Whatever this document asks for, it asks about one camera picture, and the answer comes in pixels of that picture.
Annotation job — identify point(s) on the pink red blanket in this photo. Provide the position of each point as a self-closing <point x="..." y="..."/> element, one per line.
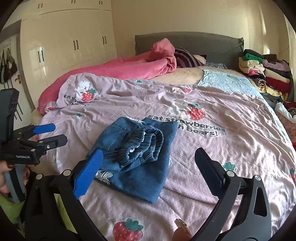
<point x="158" y="61"/>

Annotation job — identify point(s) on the dark grey headboard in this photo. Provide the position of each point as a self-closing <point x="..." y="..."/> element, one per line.
<point x="216" y="48"/>

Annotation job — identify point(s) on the hanging bags on wall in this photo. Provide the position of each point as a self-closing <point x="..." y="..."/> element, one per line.
<point x="8" y="67"/>

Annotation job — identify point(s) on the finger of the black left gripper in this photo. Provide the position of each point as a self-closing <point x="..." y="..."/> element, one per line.
<point x="50" y="143"/>

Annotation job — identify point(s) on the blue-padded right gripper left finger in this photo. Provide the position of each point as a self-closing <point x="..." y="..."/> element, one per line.
<point x="53" y="210"/>

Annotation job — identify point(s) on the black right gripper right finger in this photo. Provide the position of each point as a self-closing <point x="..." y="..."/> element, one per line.
<point x="253" y="218"/>

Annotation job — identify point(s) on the purple striped pillow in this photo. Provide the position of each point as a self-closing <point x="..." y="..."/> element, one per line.
<point x="187" y="60"/>

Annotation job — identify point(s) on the stack of folded clothes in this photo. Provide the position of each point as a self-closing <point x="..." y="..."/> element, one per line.
<point x="271" y="76"/>

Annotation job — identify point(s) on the pink strawberry print duvet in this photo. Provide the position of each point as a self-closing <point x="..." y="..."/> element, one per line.
<point x="241" y="132"/>

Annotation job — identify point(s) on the right thumb with nail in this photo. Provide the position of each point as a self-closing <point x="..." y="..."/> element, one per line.
<point x="182" y="232"/>

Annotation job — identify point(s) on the left hand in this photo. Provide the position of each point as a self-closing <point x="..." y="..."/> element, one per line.
<point x="6" y="167"/>

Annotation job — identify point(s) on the white bag with clothes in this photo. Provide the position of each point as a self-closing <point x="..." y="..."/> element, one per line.
<point x="280" y="109"/>

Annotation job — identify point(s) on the cream wardrobe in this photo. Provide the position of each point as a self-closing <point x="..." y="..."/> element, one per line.
<point x="57" y="36"/>

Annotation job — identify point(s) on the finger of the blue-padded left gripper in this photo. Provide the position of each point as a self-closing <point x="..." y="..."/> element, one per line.
<point x="31" y="130"/>

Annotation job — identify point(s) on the light blue cloth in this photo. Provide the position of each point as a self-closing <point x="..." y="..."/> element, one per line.
<point x="228" y="82"/>

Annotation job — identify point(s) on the green sleeve forearm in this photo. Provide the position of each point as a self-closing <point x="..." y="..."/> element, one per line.
<point x="13" y="211"/>

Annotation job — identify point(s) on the blue denim lace-trimmed pants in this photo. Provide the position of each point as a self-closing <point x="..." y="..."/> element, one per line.
<point x="136" y="156"/>

